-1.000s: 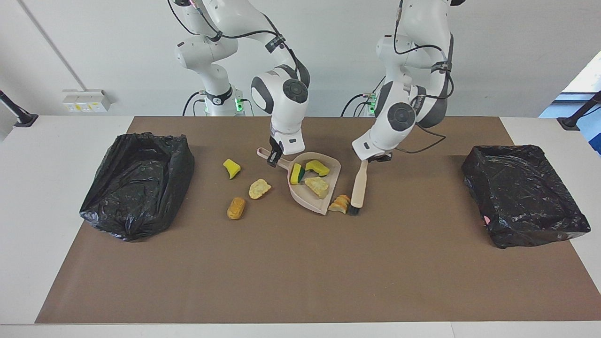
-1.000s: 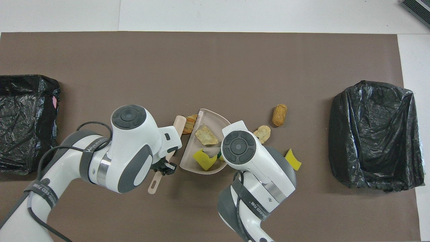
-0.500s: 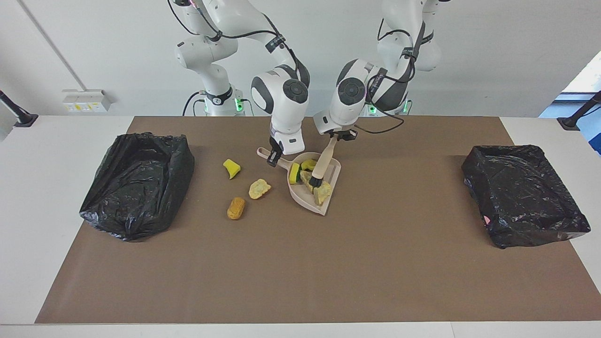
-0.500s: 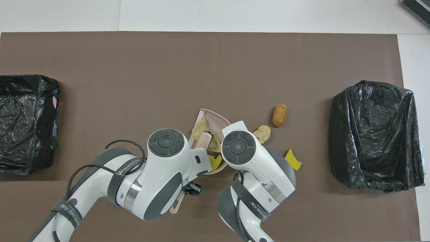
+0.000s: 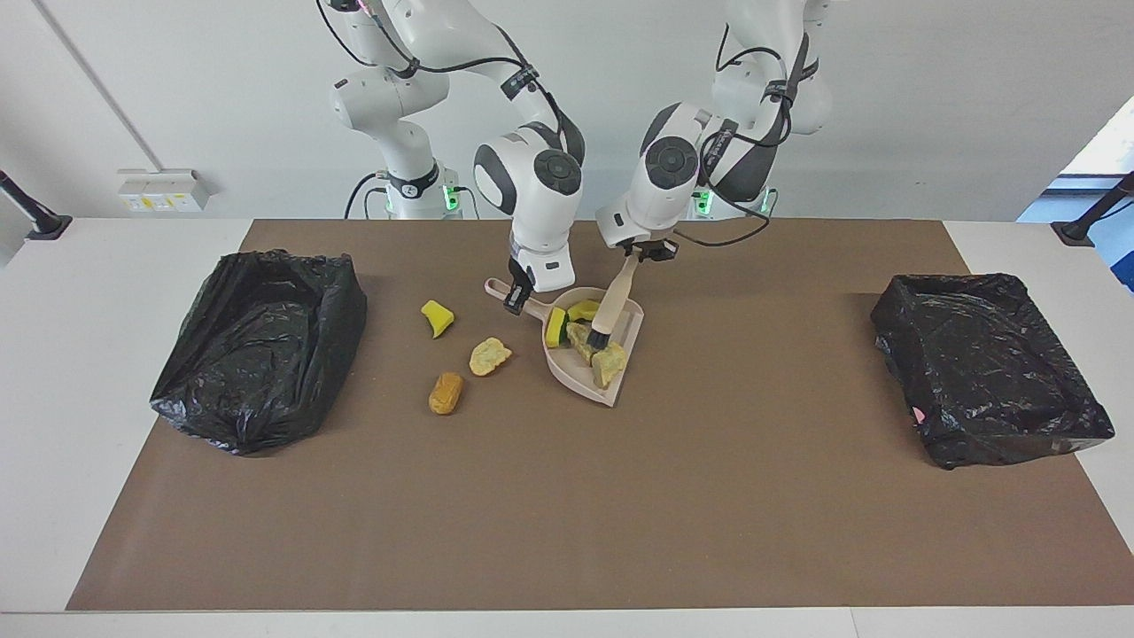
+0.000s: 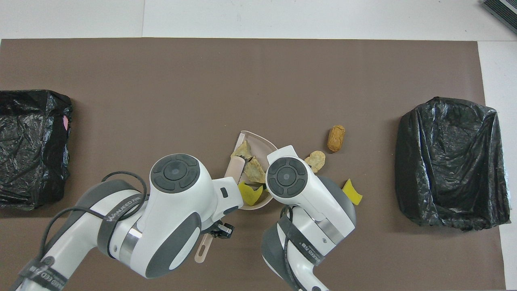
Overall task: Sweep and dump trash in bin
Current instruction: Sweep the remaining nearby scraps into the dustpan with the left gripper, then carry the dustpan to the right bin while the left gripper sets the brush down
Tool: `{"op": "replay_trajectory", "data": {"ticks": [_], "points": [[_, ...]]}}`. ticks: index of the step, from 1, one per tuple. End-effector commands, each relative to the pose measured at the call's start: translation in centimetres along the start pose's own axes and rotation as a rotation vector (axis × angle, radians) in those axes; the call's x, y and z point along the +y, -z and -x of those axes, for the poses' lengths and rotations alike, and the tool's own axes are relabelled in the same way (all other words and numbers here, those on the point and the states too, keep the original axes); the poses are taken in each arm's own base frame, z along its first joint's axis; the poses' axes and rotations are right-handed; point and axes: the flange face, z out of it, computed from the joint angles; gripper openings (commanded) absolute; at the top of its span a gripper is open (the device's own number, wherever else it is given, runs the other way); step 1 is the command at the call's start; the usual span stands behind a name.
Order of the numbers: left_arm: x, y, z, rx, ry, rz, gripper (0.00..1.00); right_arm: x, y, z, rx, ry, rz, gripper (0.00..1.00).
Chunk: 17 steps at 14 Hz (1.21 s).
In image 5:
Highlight pale golden toy pastry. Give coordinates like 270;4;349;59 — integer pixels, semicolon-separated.
469;337;513;377

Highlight beige hand brush black bristles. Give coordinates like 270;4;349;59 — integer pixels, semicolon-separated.
586;255;641;352

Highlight beige plastic dustpan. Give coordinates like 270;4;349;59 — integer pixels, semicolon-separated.
483;277;646;408

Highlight brown toy bread roll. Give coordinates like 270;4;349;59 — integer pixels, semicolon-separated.
428;371;465;416

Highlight pale beige toy bread chunk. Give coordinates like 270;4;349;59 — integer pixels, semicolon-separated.
591;343;629;390

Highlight loosely crumpled black-bagged bin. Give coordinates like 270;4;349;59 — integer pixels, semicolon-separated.
149;249;369;457

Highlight black-bagged bin with pink spot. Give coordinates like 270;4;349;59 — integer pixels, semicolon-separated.
870;273;1115;471

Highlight brown table mat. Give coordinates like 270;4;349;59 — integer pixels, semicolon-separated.
66;219;1134;611

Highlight black pole stand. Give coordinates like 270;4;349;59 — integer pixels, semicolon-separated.
0;168;74;241
1052;171;1134;248

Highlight black left arm gripper cable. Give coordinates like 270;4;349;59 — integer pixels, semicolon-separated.
673;27;820;249

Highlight black arm gripper cable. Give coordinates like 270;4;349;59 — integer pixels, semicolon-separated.
673;27;820;249
317;0;568;134

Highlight black right arm base cable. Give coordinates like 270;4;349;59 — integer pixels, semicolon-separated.
344;171;391;220

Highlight black right arm gripper cable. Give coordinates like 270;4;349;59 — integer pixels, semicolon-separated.
317;0;568;134

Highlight white wall socket box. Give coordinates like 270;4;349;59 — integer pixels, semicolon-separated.
118;168;211;214

